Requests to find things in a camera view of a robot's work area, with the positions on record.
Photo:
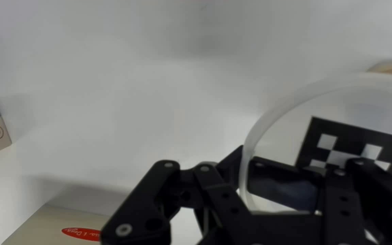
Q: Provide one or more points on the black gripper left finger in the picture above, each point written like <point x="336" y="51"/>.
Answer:
<point x="169" y="204"/>

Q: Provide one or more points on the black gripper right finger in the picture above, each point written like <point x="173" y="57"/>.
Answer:
<point x="368" y="204"/>

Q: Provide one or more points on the white lid with marker tag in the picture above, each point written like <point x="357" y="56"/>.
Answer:
<point x="340" y="136"/>

